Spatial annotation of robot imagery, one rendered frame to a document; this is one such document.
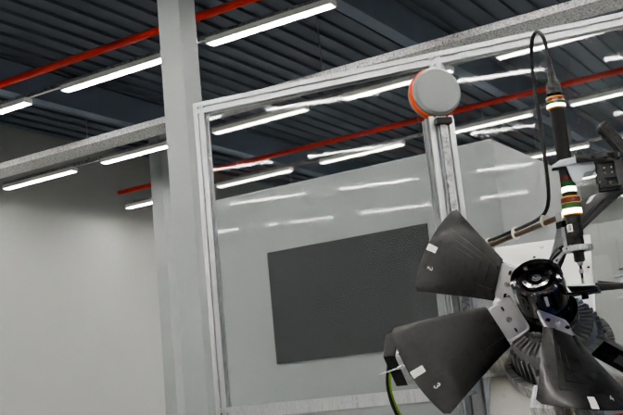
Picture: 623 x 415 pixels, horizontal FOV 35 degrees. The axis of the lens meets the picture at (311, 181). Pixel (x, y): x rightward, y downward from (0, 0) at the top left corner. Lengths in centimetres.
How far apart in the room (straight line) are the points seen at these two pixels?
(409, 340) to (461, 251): 31
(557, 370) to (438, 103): 117
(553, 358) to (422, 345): 30
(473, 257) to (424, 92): 77
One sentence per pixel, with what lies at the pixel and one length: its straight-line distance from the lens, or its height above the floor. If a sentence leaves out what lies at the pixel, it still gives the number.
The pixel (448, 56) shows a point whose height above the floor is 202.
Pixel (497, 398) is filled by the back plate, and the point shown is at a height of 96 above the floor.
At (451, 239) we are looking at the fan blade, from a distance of 252.
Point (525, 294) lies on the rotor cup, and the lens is 229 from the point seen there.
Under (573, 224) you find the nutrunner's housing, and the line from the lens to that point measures 236.
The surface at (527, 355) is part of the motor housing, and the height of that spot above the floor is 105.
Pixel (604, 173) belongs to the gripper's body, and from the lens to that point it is 237.
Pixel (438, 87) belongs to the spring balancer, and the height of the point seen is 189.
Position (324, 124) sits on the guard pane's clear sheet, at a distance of 335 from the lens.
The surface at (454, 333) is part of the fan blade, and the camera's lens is 230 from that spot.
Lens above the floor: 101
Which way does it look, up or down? 12 degrees up
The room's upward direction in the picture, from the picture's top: 6 degrees counter-clockwise
